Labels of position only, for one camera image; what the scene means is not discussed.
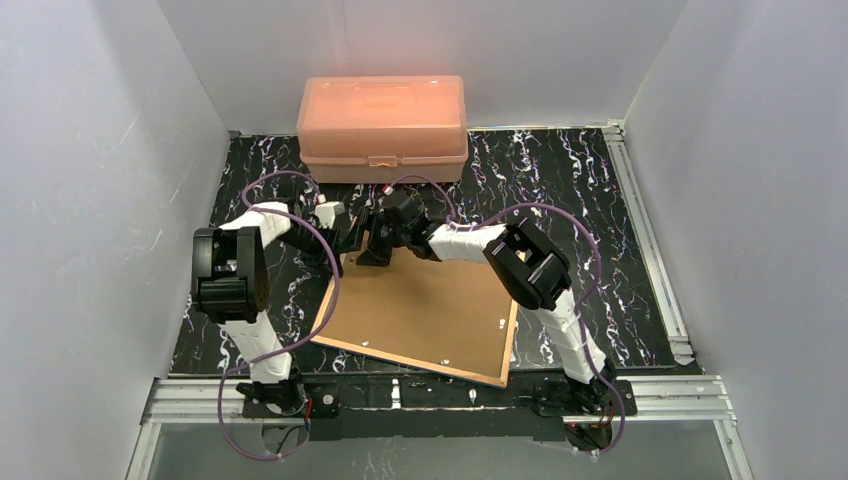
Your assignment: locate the brown cardboard backing board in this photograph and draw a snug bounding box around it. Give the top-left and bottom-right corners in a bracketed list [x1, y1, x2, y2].
[319, 231, 513, 381]

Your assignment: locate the aluminium front mounting rail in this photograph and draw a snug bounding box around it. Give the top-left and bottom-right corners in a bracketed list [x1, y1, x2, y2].
[142, 371, 737, 423]

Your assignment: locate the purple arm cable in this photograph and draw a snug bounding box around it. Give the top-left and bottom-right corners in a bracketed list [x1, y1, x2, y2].
[382, 174, 628, 457]
[217, 170, 342, 463]

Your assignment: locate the translucent pink plastic storage box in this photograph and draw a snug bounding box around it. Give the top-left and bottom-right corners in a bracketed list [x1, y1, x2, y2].
[296, 75, 469, 184]

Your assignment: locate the aluminium right side rail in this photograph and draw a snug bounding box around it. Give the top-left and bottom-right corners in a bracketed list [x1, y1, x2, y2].
[601, 122, 695, 366]

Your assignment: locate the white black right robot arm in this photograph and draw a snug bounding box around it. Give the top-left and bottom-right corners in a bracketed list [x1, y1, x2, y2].
[348, 191, 615, 386]

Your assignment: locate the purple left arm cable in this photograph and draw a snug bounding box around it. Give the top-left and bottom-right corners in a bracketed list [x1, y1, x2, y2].
[217, 170, 342, 463]

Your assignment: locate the blue wooden picture frame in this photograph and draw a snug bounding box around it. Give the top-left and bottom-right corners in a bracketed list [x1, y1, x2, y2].
[309, 211, 520, 390]

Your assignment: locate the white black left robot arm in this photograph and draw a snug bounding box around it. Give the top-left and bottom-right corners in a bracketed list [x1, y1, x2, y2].
[191, 198, 346, 384]

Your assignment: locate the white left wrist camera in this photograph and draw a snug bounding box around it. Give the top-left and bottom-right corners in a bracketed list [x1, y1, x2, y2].
[314, 201, 346, 229]

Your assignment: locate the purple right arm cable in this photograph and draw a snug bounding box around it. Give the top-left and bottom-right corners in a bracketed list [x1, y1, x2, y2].
[382, 174, 628, 457]

